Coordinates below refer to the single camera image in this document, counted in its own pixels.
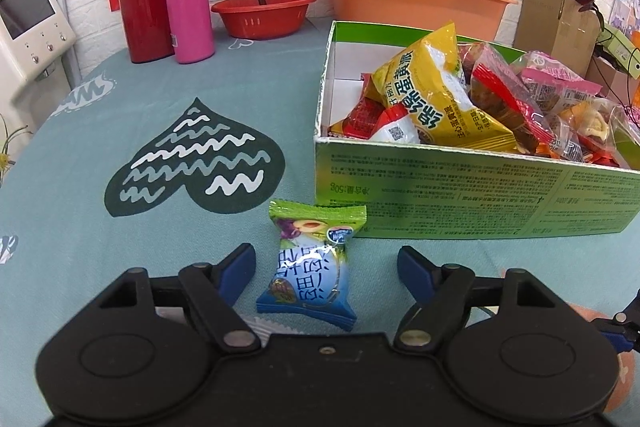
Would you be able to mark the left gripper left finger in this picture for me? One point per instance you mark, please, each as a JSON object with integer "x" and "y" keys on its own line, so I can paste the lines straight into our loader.
{"x": 211, "y": 292}

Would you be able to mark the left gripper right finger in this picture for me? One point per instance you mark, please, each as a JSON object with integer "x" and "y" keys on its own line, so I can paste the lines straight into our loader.
{"x": 441, "y": 295}

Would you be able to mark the green blue plum candy packet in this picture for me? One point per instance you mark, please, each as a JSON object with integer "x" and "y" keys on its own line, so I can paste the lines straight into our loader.
{"x": 312, "y": 275}

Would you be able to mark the red instant noodle packet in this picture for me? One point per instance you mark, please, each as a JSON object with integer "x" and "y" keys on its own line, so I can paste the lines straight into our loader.
{"x": 370, "y": 119}

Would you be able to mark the large yellow snack bag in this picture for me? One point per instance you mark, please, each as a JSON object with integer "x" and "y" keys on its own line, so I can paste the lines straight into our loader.
{"x": 426, "y": 78}

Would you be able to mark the green cardboard box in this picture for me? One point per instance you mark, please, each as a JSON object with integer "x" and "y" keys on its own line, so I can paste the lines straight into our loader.
{"x": 439, "y": 192}

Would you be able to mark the clear yellow snack packet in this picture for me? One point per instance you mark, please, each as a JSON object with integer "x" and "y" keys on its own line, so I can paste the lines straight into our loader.
{"x": 608, "y": 132}

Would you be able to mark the pink snack packet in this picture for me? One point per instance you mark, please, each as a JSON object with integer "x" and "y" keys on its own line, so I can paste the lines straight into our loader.
{"x": 553, "y": 85}

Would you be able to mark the red plastic basket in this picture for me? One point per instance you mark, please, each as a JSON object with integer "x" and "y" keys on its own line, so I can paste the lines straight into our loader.
{"x": 247, "y": 19}

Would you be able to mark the brown cardboard box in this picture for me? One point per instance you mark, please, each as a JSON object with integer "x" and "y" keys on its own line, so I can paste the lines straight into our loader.
{"x": 559, "y": 29}

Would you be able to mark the orange plastic basin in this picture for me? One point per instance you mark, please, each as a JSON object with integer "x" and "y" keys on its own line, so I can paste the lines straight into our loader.
{"x": 479, "y": 19}

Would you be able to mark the green small box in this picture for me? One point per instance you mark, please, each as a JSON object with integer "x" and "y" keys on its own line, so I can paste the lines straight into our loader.
{"x": 624, "y": 52}

